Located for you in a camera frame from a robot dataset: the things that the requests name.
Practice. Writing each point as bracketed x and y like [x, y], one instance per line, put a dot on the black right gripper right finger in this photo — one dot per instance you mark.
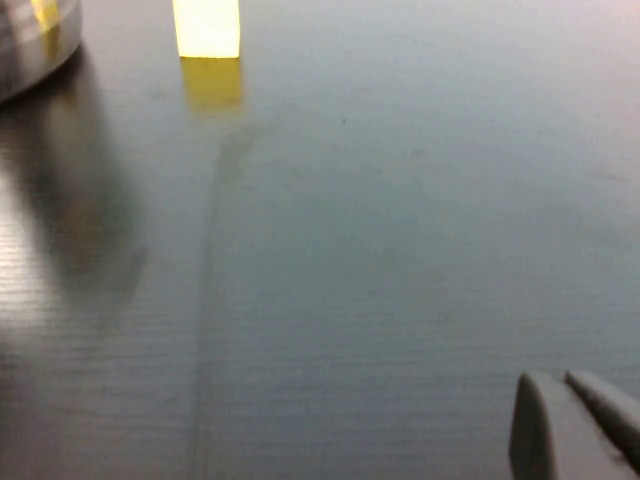
[615, 415]

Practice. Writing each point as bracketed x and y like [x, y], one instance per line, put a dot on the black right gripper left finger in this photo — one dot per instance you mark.
[550, 440]

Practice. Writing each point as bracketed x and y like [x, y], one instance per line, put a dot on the stainless steel cooking pot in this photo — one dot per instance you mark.
[30, 45]

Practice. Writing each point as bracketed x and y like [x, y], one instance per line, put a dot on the yellow foam cube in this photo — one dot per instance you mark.
[207, 30]

